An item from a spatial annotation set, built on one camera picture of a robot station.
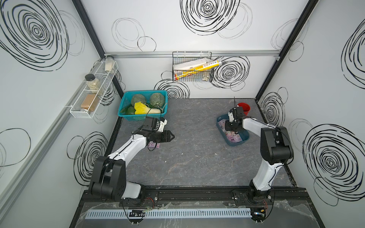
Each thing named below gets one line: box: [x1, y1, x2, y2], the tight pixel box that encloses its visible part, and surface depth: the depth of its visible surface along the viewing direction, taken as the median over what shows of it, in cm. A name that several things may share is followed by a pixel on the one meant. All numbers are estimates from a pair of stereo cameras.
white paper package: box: [172, 57, 213, 70], surface depth 90 cm
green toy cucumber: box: [119, 105, 136, 115], surface depth 105 cm
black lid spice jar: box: [84, 73, 102, 95], surface depth 72 cm
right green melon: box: [150, 92, 165, 108], surface depth 109 cm
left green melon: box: [131, 94, 146, 107], surface depth 109 cm
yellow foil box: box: [173, 59, 222, 80], surface depth 86 cm
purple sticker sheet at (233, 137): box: [218, 119, 243, 143], surface depth 98 cm
